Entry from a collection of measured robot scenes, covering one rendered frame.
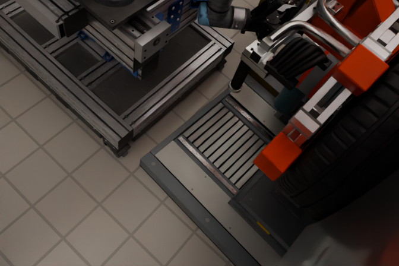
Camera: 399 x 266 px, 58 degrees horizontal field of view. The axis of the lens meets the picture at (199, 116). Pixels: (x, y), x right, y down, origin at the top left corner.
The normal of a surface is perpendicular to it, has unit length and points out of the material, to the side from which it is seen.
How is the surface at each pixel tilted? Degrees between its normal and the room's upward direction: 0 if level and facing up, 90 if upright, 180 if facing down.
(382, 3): 36
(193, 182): 0
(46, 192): 0
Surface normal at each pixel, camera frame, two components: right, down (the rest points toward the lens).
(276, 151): 0.18, -0.48
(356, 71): -0.25, -0.07
